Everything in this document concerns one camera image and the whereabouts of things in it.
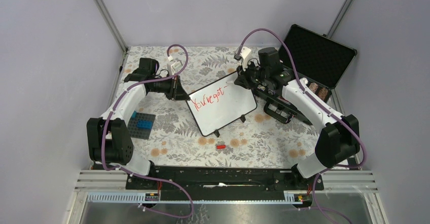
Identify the small white whiteboard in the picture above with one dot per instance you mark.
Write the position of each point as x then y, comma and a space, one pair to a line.
220, 103

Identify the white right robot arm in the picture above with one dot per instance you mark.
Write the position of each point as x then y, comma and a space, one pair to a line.
338, 134

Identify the brown poker chip stack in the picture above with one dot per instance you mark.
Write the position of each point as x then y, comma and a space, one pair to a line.
323, 94

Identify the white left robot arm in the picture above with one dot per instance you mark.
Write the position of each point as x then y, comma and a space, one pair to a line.
109, 140

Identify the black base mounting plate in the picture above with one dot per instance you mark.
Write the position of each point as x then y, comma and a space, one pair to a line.
223, 184

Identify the floral patterned table mat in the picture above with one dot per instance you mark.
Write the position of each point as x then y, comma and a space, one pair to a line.
175, 140

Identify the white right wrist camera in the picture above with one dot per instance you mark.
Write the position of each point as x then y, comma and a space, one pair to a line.
243, 55

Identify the black poker chip case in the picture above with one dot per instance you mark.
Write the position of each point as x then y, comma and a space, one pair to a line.
319, 59

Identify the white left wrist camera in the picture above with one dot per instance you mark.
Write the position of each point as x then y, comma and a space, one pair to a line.
173, 65

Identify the pink poker chip stack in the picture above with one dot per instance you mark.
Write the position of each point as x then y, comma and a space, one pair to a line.
313, 87

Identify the grey lego baseplate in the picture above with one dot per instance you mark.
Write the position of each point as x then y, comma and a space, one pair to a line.
140, 133

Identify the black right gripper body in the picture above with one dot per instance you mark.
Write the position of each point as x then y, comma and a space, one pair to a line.
253, 75

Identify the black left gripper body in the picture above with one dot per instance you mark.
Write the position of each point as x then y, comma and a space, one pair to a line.
165, 86

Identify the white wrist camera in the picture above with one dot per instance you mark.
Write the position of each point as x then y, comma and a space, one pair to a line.
243, 55
173, 65

